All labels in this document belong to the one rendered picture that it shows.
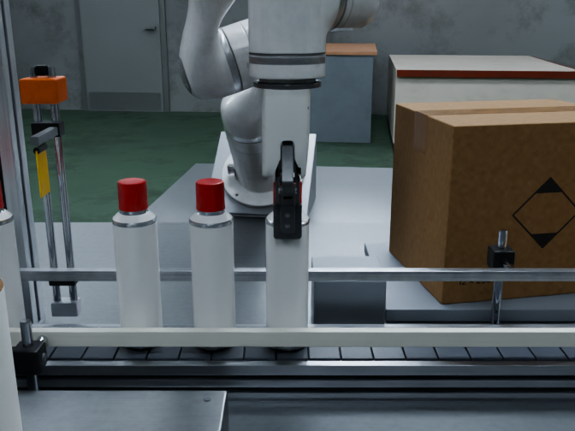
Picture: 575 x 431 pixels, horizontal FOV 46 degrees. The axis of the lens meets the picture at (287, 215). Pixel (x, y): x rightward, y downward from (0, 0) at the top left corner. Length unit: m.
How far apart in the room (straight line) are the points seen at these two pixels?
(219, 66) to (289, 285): 0.54
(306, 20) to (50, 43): 8.73
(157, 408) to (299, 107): 0.35
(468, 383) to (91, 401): 0.43
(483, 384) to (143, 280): 0.42
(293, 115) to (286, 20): 0.10
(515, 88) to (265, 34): 5.73
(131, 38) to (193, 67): 7.74
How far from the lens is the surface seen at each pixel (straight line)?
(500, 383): 0.86
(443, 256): 1.03
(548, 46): 8.81
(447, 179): 1.00
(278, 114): 0.72
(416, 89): 6.29
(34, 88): 0.88
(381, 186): 1.79
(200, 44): 1.21
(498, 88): 6.38
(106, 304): 1.12
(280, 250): 0.79
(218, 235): 0.79
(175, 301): 1.11
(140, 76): 8.97
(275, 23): 0.72
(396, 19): 8.54
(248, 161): 1.44
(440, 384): 0.84
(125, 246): 0.81
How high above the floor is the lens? 1.28
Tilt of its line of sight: 17 degrees down
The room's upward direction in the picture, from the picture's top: straight up
